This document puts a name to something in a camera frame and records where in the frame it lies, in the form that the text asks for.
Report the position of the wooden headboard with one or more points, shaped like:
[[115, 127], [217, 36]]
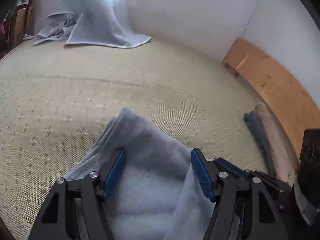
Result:
[[285, 96]]

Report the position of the dark folded cloth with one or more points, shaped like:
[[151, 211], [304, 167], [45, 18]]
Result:
[[256, 129]]

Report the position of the light blue blanket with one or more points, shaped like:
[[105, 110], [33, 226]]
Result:
[[91, 22]]

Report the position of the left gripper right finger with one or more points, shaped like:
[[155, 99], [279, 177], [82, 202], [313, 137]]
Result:
[[233, 198]]

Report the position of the light blue denim pants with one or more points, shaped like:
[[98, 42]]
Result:
[[158, 195]]

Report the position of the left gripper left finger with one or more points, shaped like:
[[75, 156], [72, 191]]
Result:
[[57, 218]]

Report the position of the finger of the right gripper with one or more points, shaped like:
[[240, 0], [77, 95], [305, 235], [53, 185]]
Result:
[[225, 166]]

